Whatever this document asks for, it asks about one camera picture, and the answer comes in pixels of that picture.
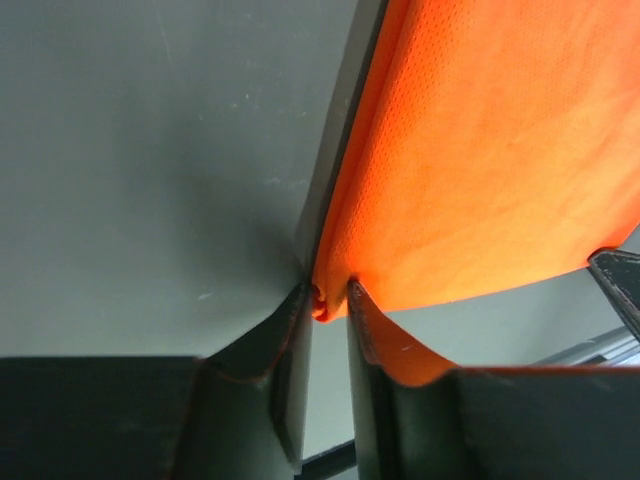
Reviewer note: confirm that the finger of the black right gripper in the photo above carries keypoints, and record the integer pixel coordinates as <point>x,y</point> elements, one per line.
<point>617,274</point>

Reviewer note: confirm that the orange t shirt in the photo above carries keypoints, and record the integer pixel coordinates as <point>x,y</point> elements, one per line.
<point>496,144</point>

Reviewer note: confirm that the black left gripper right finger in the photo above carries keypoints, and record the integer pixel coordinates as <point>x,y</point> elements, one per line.
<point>417,415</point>

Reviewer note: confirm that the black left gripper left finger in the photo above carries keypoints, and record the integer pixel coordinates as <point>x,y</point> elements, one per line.
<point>238,414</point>

